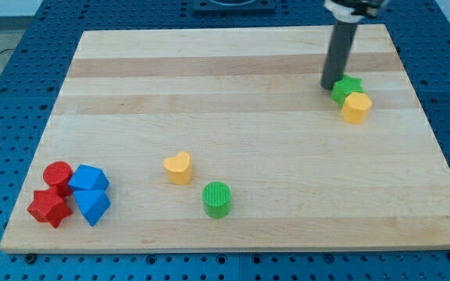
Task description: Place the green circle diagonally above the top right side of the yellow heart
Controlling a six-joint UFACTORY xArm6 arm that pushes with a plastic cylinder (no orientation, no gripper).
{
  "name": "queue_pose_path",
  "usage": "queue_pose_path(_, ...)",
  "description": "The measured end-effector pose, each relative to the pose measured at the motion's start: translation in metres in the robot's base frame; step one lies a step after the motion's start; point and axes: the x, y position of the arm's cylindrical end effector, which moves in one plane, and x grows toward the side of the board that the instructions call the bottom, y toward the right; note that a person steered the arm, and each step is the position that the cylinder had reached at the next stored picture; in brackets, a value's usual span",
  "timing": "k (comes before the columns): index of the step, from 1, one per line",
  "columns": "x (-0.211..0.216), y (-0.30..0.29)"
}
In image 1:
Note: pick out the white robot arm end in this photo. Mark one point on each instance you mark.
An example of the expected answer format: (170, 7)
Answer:
(352, 11)

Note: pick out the yellow heart block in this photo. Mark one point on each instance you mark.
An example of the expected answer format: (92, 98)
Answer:
(179, 168)

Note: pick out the green circle block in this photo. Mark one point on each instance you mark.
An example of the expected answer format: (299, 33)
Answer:
(216, 197)

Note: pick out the red circle block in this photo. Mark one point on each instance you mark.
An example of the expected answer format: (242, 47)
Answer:
(57, 176)

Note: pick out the wooden board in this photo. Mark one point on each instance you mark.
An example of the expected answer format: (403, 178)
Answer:
(247, 105)

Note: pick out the green star block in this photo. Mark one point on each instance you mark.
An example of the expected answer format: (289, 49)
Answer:
(344, 87)

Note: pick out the yellow hexagon block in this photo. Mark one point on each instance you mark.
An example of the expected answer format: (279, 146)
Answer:
(356, 108)

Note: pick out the blue cube block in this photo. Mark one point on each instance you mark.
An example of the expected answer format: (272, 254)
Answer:
(88, 178)

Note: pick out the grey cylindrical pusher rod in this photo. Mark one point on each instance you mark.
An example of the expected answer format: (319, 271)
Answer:
(341, 41)

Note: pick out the blue triangular block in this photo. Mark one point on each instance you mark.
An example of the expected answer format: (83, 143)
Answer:
(92, 204)

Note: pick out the red star block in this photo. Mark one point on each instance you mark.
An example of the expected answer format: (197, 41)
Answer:
(49, 207)

